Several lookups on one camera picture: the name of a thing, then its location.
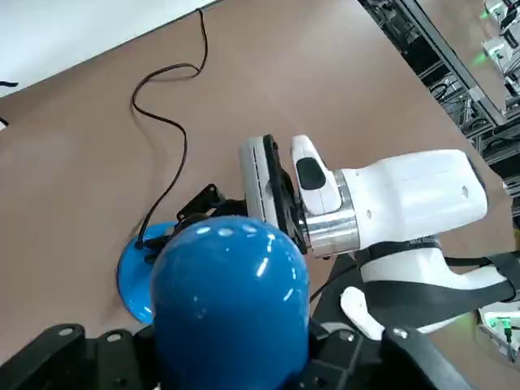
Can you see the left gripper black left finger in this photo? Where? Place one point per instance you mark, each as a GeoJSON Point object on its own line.
{"type": "Point", "coordinates": [61, 357]}

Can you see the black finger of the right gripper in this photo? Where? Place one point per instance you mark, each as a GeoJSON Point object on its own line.
{"type": "Point", "coordinates": [203, 203]}
{"type": "Point", "coordinates": [160, 243]}

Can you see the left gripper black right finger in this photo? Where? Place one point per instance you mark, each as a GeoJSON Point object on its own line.
{"type": "Point", "coordinates": [386, 361]}

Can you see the black metal frame rack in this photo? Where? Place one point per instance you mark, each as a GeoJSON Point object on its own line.
{"type": "Point", "coordinates": [447, 61]}

